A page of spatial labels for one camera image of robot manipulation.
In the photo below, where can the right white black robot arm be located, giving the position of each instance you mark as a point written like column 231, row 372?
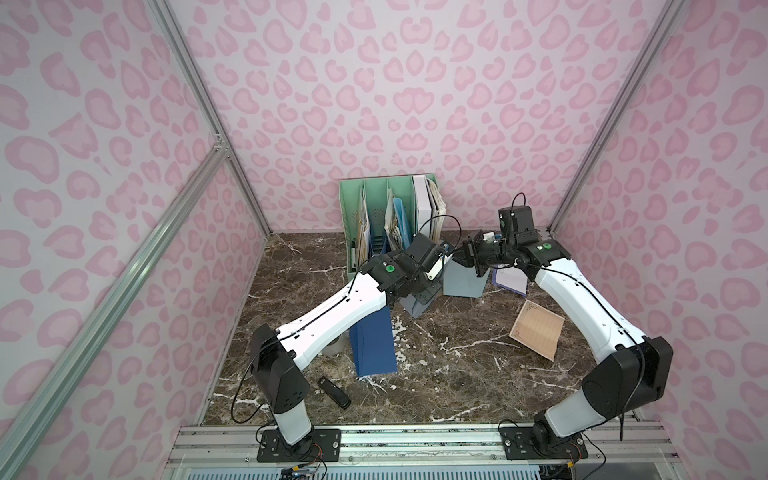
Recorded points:
column 631, row 369

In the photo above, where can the dark blue envelope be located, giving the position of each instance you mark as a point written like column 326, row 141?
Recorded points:
column 372, row 344

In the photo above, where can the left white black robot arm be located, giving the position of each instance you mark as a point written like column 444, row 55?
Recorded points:
column 279, row 356

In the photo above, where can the green file organizer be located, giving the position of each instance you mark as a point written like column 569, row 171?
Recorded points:
column 363, row 204

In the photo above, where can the stack of papers right slot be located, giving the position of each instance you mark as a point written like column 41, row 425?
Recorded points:
column 439, row 209

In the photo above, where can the cream lined letter paper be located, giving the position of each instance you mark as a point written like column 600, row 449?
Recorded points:
column 538, row 329

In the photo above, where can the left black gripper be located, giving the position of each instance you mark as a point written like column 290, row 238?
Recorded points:
column 429, row 257

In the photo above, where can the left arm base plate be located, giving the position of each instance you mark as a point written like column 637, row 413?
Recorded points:
column 321, row 444

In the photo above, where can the white letter paper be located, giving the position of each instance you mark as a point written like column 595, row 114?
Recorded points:
column 511, row 279

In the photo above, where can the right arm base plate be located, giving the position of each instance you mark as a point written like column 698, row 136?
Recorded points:
column 538, row 443

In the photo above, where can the white folder in organizer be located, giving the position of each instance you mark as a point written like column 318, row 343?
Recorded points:
column 423, row 205

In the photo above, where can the light teal envelope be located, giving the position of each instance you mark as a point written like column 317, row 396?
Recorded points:
column 461, row 281

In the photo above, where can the small black device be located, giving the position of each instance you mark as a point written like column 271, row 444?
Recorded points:
column 334, row 392

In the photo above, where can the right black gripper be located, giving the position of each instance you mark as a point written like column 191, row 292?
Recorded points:
column 475, row 250

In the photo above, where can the aluminium front rail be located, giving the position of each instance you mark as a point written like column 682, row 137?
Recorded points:
column 435, row 444

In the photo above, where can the clear tape roll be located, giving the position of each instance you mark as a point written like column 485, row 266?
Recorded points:
column 338, row 345

